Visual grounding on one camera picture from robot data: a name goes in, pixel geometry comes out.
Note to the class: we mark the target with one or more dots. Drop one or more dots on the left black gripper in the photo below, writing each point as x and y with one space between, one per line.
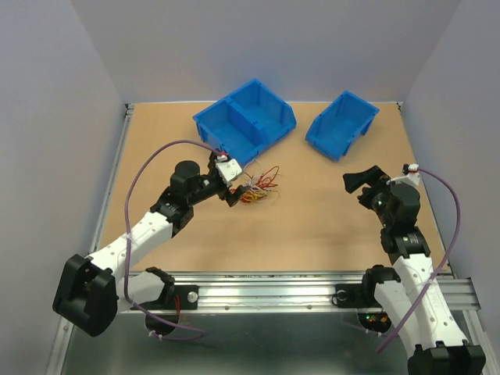
231 198

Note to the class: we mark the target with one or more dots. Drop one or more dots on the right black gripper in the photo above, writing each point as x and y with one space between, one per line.
374 176

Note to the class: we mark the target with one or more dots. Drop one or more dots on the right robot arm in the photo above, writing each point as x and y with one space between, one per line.
399 235

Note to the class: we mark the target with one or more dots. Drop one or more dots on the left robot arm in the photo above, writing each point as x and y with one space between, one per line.
93 289

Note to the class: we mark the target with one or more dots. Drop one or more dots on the small blue bin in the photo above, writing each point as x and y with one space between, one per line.
340 125

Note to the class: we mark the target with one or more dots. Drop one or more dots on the large divided blue bin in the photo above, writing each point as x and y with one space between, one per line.
246 123

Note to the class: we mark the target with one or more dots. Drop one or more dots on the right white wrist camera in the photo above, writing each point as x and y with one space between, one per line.
410 175

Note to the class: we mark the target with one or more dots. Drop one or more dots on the aluminium mounting rail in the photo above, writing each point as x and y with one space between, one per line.
263 292

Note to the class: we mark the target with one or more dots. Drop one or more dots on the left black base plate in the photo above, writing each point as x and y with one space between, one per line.
183 297

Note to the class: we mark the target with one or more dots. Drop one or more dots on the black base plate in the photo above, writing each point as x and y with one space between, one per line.
353 296
183 297

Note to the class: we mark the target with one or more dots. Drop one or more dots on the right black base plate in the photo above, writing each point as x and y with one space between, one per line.
353 296

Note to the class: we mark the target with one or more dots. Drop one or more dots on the right aluminium side rail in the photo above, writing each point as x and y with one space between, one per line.
449 250

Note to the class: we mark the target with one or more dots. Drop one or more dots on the aluminium side rail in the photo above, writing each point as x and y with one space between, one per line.
65 327
449 250

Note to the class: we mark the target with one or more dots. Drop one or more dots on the left aluminium side rail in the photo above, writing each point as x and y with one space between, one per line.
65 327

